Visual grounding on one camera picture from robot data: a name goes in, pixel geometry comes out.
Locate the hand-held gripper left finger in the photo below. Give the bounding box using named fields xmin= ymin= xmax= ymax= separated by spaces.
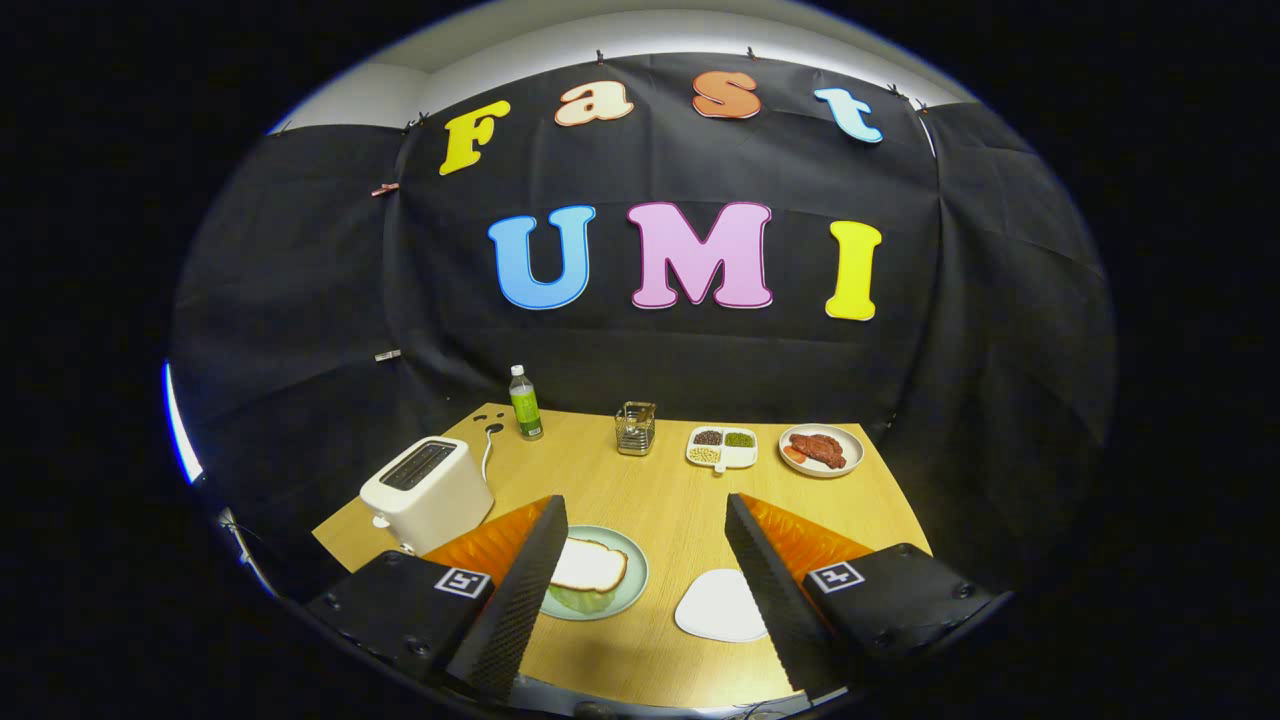
xmin=305 ymin=494 xmax=569 ymax=701

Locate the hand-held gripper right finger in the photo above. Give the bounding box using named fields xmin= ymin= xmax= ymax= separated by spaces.
xmin=725 ymin=492 xmax=1001 ymax=696

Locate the green lettuce leaf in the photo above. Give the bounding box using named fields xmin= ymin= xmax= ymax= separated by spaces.
xmin=545 ymin=585 xmax=616 ymax=614

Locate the toast bread slice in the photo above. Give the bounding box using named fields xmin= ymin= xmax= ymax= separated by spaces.
xmin=550 ymin=538 xmax=629 ymax=593

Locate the white rounded flat plate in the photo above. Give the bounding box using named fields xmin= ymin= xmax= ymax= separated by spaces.
xmin=674 ymin=569 xmax=771 ymax=643

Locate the pale green round plate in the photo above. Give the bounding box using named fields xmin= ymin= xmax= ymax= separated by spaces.
xmin=540 ymin=525 xmax=649 ymax=622

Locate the white toaster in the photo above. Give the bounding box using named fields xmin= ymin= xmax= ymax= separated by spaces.
xmin=360 ymin=436 xmax=495 ymax=556

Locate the white divided dish with beans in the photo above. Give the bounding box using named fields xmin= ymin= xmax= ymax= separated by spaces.
xmin=686 ymin=426 xmax=758 ymax=473

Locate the brown cooked meat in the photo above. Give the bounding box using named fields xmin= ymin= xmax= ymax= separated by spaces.
xmin=789 ymin=432 xmax=847 ymax=469

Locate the round white plate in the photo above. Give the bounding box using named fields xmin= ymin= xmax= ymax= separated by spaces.
xmin=778 ymin=423 xmax=864 ymax=479

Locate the green label plastic bottle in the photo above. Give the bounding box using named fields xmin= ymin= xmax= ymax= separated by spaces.
xmin=509 ymin=365 xmax=544 ymax=442

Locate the clear glass holder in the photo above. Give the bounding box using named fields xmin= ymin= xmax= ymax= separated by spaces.
xmin=615 ymin=401 xmax=658 ymax=457

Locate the black backdrop cloth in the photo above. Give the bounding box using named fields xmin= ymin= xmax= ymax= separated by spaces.
xmin=168 ymin=52 xmax=1116 ymax=601

